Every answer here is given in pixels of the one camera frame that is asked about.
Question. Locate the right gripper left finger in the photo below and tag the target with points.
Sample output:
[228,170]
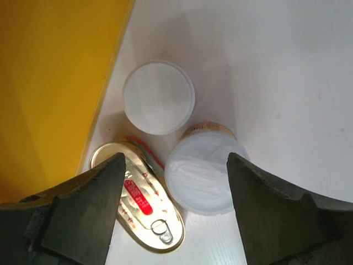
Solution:
[71,223]

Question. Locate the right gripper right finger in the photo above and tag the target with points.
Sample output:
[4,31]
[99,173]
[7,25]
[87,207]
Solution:
[282,223]

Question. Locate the right gold oval fish tin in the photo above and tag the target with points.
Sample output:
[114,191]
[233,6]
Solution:
[146,209]

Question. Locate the near small can white lid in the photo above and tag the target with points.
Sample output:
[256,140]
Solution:
[196,169]

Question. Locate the small can white lid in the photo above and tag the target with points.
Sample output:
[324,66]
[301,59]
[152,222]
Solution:
[196,169]
[159,97]

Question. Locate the far small can white lid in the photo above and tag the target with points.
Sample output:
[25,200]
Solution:
[159,97]

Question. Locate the yellow two-shelf cabinet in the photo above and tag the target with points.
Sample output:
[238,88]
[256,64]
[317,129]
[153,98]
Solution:
[57,58]

